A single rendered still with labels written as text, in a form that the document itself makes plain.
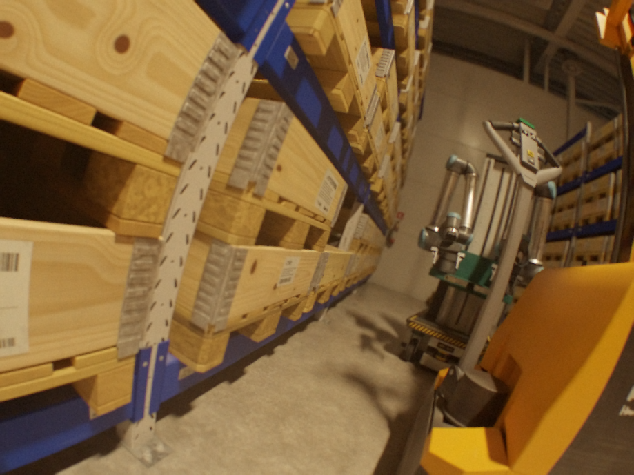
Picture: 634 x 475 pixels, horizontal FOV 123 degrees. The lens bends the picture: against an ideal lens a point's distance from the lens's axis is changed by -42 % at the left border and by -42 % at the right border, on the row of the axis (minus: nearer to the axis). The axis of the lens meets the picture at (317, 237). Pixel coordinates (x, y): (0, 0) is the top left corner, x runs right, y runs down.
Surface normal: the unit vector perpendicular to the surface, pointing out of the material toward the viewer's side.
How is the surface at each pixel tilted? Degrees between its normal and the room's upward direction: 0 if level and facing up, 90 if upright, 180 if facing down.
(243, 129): 90
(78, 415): 90
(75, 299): 90
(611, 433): 90
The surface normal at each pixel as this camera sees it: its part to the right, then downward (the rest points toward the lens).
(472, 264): -0.51, -0.15
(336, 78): -0.26, -0.06
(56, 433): 0.91, 0.32
